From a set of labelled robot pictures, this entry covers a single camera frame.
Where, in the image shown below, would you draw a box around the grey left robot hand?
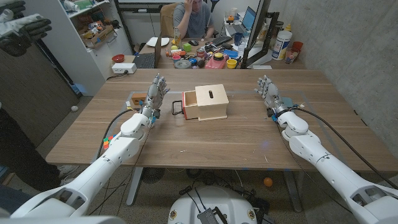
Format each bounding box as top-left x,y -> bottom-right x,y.
139,73 -> 171,121

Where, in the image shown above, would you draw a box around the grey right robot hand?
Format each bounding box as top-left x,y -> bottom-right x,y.
254,75 -> 290,118

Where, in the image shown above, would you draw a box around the brown brick block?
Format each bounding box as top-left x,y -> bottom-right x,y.
130,92 -> 148,106

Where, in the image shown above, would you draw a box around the wooden office desk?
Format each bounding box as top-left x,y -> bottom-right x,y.
138,37 -> 307,70

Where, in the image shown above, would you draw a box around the black laptop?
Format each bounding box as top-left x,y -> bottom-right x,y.
132,30 -> 162,69

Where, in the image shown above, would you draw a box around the white power box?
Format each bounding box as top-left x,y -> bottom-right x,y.
111,62 -> 137,75

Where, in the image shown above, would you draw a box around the printed glass cup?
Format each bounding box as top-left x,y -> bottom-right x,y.
285,47 -> 299,65

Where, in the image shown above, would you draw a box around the white canister with blue label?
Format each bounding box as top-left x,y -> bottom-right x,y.
272,30 -> 293,61

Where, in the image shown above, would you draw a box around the white plate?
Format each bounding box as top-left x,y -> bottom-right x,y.
146,37 -> 170,48

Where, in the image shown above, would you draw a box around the light wooden slot box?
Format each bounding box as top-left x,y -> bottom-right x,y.
195,83 -> 229,121

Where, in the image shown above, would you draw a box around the clear drink bottle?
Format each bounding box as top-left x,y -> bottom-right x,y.
173,27 -> 182,47

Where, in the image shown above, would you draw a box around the blue mug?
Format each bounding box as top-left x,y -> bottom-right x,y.
233,32 -> 245,47

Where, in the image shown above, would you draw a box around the pink box with yellow button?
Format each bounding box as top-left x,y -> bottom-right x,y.
204,52 -> 228,70

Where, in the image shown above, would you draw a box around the large black monitor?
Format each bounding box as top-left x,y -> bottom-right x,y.
241,0 -> 280,69

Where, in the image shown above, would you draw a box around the multicoloured puzzle cube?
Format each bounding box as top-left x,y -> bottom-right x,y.
103,134 -> 116,150

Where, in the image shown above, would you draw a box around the black keyboard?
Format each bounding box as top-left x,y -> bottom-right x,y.
211,35 -> 233,47

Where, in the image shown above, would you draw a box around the tan office chair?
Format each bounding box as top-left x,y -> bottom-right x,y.
160,2 -> 178,38

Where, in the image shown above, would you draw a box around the cardboard box of toys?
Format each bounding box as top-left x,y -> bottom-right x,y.
81,24 -> 116,49

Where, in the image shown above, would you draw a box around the laptop with blue screen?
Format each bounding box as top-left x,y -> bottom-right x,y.
225,6 -> 257,35

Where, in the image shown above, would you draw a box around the white shelf unit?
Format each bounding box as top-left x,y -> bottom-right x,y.
24,0 -> 133,96

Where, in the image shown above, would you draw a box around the dark round floor fan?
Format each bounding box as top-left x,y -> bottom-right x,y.
142,167 -> 165,184

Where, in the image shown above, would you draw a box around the seated person in grey shirt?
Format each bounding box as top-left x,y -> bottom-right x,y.
172,0 -> 215,39

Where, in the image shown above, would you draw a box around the grey table leg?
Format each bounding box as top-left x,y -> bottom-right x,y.
126,167 -> 144,207
282,170 -> 303,213

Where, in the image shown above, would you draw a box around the white sneaker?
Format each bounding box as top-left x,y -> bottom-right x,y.
57,164 -> 80,187

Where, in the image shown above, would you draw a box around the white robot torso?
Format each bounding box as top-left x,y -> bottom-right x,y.
167,185 -> 258,224

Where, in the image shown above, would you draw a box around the black module on torso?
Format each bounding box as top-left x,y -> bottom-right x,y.
197,207 -> 229,224

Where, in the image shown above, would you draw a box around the black glove with white tracker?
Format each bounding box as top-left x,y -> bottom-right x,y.
0,0 -> 53,57

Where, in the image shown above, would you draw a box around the operator dark trousers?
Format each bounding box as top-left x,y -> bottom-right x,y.
0,105 -> 60,192

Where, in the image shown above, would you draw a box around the white robot chest edge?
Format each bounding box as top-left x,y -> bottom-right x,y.
0,215 -> 127,224

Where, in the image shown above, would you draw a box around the red-fronted drawer with black handle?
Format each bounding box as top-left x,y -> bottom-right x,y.
172,90 -> 200,121

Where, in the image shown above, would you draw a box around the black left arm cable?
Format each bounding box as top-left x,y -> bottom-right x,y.
96,108 -> 141,160

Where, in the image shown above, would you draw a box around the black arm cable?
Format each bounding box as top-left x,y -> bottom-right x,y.
96,108 -> 141,160
292,107 -> 398,190

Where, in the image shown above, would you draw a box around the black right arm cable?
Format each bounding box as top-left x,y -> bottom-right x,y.
292,107 -> 398,190

